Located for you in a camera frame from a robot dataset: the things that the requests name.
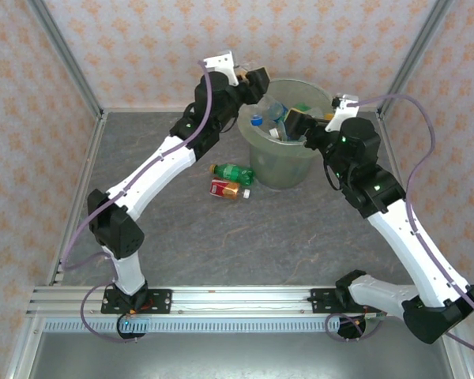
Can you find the blue-label bottle white cap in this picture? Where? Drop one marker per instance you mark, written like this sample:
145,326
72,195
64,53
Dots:
277,111

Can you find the red-orange label bottle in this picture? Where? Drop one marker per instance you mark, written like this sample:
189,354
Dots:
223,188

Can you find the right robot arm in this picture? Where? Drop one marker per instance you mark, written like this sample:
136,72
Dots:
412,256

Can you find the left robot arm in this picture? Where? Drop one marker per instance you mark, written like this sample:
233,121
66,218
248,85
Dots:
154,179

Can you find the green plastic bin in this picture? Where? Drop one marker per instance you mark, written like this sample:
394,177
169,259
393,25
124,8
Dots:
276,169

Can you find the small green circuit board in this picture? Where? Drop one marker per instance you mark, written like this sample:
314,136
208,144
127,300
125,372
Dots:
373,315

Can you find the metal sheet shelf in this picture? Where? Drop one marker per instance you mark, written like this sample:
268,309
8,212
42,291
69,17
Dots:
237,355

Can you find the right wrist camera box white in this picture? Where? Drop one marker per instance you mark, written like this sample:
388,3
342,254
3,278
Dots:
341,106

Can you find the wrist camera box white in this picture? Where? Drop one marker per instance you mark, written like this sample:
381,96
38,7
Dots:
341,106
221,63

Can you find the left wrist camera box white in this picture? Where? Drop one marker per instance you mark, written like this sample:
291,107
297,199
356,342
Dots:
221,63

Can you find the aluminium back frame bar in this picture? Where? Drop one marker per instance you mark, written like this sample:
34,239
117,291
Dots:
142,109

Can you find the aluminium frame post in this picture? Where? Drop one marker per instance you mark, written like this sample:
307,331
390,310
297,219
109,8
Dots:
416,51
65,51

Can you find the aluminium frame leg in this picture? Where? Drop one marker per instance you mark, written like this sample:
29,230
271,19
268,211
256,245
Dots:
23,347
458,363

